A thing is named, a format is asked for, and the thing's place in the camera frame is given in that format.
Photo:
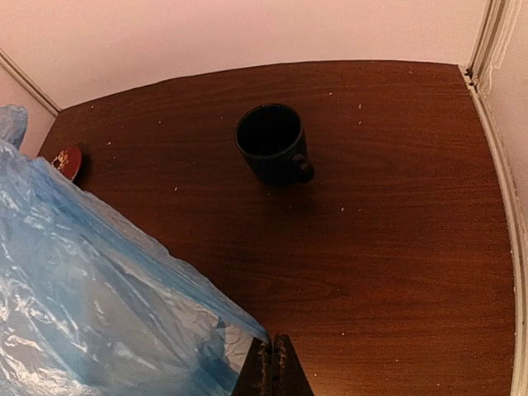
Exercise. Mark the blue plastic trash bag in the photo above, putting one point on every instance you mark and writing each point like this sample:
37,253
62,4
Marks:
92,305

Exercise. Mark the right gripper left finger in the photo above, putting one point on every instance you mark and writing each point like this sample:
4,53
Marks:
255,377

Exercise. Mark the red patterned plate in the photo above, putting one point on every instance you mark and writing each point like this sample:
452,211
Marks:
68,162

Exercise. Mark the left aluminium corner post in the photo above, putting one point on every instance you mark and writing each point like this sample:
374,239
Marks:
11,67

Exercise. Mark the dark blue enamel mug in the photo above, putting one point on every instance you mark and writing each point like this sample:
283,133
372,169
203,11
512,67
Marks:
272,141

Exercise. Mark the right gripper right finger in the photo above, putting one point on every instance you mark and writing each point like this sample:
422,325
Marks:
288,377

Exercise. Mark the right aluminium corner post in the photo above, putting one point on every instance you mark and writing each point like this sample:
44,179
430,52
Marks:
498,24

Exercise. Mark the aluminium corner post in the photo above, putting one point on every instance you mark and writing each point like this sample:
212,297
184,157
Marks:
498,24
11,67

